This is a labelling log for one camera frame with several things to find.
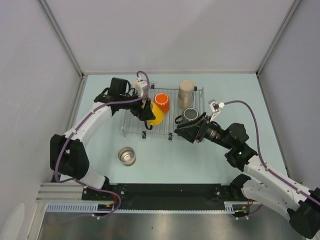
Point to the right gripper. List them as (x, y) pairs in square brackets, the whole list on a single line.
[(193, 132)]

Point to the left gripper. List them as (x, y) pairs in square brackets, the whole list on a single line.
[(144, 114)]

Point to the yellow mug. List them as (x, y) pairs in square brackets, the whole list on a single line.
[(149, 124)]

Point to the dark grey mug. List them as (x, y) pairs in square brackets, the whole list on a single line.
[(189, 114)]

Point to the orange mug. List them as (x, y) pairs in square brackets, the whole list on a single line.
[(162, 100)]

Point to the beige patterned mug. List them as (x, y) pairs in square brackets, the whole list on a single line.
[(186, 94)]

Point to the stainless steel cup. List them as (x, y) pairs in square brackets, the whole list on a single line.
[(127, 156)]

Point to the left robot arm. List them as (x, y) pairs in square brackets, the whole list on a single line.
[(68, 151)]

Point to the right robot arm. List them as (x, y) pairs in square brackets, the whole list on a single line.
[(258, 181)]

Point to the metal wire dish rack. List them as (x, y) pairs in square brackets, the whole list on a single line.
[(132, 125)]

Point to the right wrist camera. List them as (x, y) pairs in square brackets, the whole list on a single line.
[(215, 108)]

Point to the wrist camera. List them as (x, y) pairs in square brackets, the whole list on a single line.
[(141, 86), (215, 108)]

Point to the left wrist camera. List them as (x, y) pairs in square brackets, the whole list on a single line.
[(141, 86)]

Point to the slotted cable duct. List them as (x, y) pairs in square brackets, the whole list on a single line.
[(100, 208)]

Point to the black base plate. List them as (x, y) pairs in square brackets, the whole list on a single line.
[(176, 197)]

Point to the aluminium frame rail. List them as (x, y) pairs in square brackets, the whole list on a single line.
[(73, 191)]

